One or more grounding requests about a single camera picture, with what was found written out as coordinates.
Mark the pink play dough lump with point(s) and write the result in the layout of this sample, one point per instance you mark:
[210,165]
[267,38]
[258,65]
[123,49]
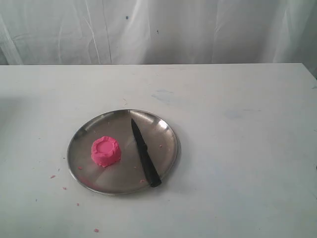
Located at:
[105,151]

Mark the black knife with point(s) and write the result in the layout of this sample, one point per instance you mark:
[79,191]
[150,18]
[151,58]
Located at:
[150,171]

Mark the white backdrop curtain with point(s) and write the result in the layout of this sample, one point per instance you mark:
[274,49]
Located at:
[158,31]

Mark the round steel plate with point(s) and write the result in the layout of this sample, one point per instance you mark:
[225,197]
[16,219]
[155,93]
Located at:
[127,175]

